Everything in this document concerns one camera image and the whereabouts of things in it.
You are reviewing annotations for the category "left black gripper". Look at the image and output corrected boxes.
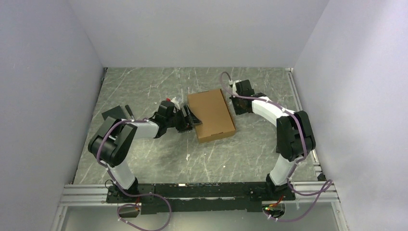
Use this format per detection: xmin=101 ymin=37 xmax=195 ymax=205
xmin=166 ymin=105 xmax=202 ymax=133

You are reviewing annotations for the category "brown cardboard box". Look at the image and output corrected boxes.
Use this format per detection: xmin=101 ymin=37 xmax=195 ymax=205
xmin=187 ymin=89 xmax=236 ymax=143

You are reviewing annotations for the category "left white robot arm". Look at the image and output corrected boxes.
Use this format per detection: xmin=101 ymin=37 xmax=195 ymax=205
xmin=88 ymin=99 xmax=202 ymax=202

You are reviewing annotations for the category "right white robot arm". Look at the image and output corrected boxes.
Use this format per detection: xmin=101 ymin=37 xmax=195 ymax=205
xmin=229 ymin=80 xmax=316 ymax=200

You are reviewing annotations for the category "left black rectangular pad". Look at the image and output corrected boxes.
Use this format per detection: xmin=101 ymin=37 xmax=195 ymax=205
xmin=102 ymin=105 xmax=127 ymax=120

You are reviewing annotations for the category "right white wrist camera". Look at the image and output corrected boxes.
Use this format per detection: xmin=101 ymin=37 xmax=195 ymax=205
xmin=229 ymin=80 xmax=241 ymax=95

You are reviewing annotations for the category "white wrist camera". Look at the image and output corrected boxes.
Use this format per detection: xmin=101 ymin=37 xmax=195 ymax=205
xmin=166 ymin=97 xmax=180 ymax=110
xmin=229 ymin=80 xmax=241 ymax=95

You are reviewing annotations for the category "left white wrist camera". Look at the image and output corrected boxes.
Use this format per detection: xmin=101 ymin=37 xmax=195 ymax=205
xmin=166 ymin=97 xmax=180 ymax=110

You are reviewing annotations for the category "black handled claw hammer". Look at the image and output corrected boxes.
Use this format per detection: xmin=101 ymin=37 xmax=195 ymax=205
xmin=125 ymin=104 xmax=135 ymax=119

